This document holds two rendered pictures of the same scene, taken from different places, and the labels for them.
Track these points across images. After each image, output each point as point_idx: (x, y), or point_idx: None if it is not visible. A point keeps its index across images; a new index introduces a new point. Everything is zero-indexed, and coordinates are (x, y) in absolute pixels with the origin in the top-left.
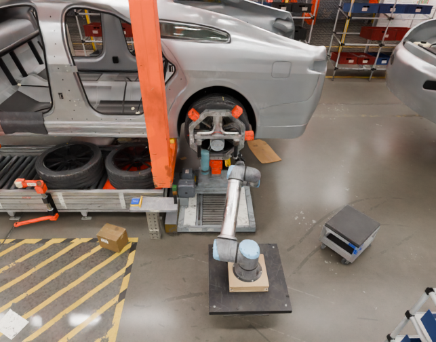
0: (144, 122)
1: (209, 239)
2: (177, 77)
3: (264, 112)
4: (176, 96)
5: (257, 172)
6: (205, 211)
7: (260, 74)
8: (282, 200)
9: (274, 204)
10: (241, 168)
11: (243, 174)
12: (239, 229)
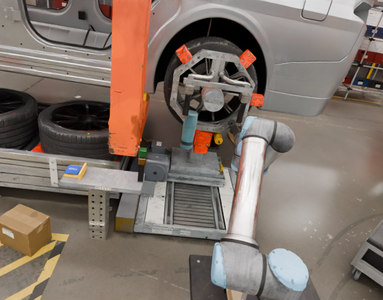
0: (107, 62)
1: (182, 249)
2: None
3: (279, 71)
4: (161, 26)
5: (292, 132)
6: (177, 205)
7: (286, 9)
8: (281, 203)
9: (271, 208)
10: (267, 121)
11: (271, 131)
12: None
